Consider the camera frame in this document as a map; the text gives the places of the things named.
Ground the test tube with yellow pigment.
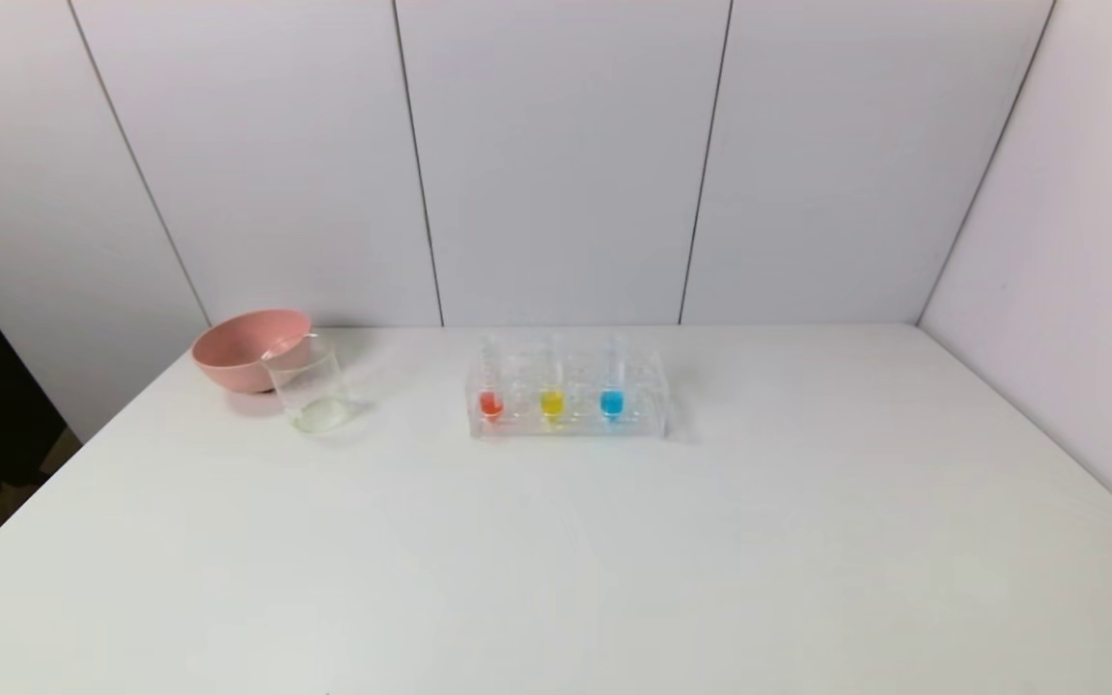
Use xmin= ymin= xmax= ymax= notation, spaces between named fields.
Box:
xmin=540 ymin=334 xmax=567 ymax=425

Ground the test tube with blue pigment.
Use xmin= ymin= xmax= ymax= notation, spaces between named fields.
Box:
xmin=600 ymin=332 xmax=627 ymax=424

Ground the clear acrylic test tube rack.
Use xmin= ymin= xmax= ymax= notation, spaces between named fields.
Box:
xmin=465 ymin=348 xmax=676 ymax=442

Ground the test tube with red pigment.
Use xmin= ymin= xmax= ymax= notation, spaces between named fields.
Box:
xmin=479 ymin=334 xmax=506 ymax=423

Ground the clear glass beaker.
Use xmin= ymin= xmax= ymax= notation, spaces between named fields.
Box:
xmin=261 ymin=333 xmax=356 ymax=434

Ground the pink plastic bowl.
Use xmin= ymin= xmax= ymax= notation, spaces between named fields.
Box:
xmin=191 ymin=309 xmax=314 ymax=394

